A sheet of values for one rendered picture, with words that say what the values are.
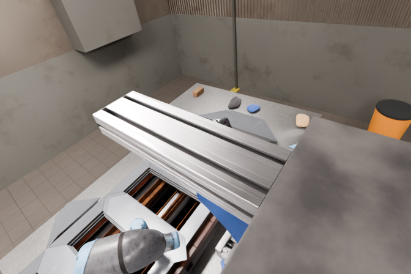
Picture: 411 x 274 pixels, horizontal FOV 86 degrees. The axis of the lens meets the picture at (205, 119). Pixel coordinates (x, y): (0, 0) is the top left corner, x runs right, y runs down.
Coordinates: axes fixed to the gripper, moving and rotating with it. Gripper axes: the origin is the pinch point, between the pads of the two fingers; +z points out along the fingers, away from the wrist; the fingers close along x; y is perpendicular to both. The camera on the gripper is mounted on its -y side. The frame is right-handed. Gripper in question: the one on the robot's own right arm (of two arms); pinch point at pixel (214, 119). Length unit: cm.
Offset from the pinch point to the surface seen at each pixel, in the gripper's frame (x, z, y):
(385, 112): 192, 4, 115
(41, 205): -197, 144, 120
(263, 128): 41, 13, 44
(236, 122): 28, 31, 42
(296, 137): 55, -7, 49
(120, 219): -80, 10, 48
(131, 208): -72, 15, 50
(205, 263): -44, -34, 72
